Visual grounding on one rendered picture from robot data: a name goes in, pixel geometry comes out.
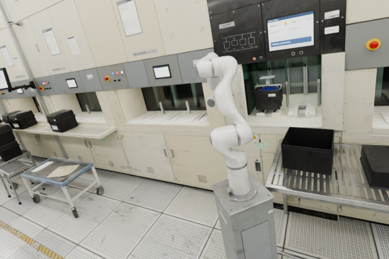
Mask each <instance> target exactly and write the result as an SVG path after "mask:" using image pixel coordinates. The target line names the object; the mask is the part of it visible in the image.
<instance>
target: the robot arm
mask: <svg viewBox="0 0 389 259"><path fill-rule="evenodd" d="M237 70H238V63H237V60H236V59H235V58H234V57H232V56H223V57H218V55H217V54H216V53H213V52H211V53H208V54H207V56H205V57H203V58H202V59H201V60H200V61H199V62H198V63H197V65H196V72H197V75H198V76H200V77H202V78H207V86H208V88H209V89H210V90H211V91H213V92H214V94H212V96H210V97H209V98H207V100H206V104H207V106H208V107H209V108H214V107H216V106H217V108H218V110H219V111H220V112H221V113H222V114H223V115H224V116H226V117H228V118H230V119H232V120H233V122H234V124H232V125H227V126H224V127H219V128H216V129H214V130H212V131H211V133H210V142H211V145H212V146H213V148H214V149H215V150H216V151H218V152H219V153H221V154H222V155H223V156H224V158H225V163H226V169H227V176H228V180H229V182H228V184H227V185H226V186H225V189H224V192H225V195H226V196H227V197H228V198H229V199H231V200H232V201H236V202H244V201H248V200H250V199H252V198H253V197H254V196H255V195H256V191H257V189H256V185H255V184H254V183H253V182H251V181H250V180H249V174H248V165H247V158H246V155H245V153H244V152H243V151H241V150H237V149H232V148H231V147H236V146H241V145H246V144H248V143H250V142H251V141H252V140H253V137H254V133H253V130H252V128H251V127H250V125H249V124H248V123H247V122H246V120H245V119H244V118H243V117H242V115H241V114H240V113H239V111H238V110H237V108H236V105H235V102H234V98H233V93H232V81H233V79H234V77H235V75H236V73H237ZM220 76H222V80H221V82H220Z"/></svg>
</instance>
